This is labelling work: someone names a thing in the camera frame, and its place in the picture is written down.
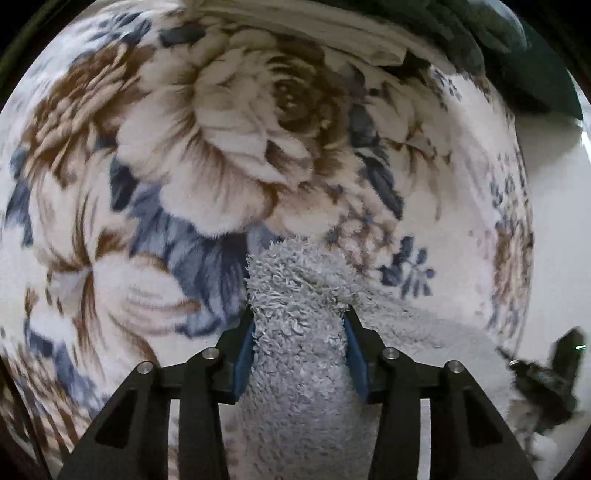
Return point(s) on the white headboard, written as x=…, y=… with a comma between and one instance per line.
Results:
x=554, y=230

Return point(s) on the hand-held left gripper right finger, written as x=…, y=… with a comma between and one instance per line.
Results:
x=358, y=362

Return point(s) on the dark teal pillow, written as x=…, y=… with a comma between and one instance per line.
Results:
x=508, y=50

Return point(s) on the floral blanket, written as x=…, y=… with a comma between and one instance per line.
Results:
x=184, y=138

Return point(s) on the grey fleece pants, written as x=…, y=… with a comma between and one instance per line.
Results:
x=300, y=369

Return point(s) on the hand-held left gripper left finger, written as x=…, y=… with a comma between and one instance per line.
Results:
x=244, y=362

